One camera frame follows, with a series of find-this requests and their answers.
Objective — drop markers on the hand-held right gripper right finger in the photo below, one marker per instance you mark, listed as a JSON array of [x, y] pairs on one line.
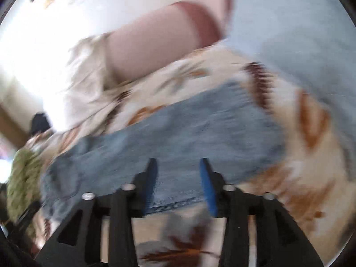
[[207, 186]]

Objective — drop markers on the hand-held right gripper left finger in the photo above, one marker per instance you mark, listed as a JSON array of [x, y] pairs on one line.
[[151, 183]]

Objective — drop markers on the blue denim pants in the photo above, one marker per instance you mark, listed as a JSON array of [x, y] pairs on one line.
[[180, 133]]

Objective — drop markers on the green patterned cloth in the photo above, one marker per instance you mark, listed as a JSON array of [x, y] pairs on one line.
[[22, 178]]

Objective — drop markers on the leaf print blanket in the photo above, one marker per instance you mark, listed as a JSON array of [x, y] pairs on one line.
[[306, 172]]

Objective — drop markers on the black cloth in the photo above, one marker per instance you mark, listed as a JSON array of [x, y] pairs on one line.
[[40, 123]]

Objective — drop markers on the white patterned pillow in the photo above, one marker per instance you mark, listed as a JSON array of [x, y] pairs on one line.
[[80, 94]]

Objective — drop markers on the pink cushion with maroon edge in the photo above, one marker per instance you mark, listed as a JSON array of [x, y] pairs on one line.
[[150, 44]]

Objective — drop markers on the light blue-grey pillow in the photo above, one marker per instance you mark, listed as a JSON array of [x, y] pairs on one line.
[[292, 33]]

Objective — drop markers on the wooden door frame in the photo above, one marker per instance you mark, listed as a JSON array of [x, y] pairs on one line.
[[11, 128]]

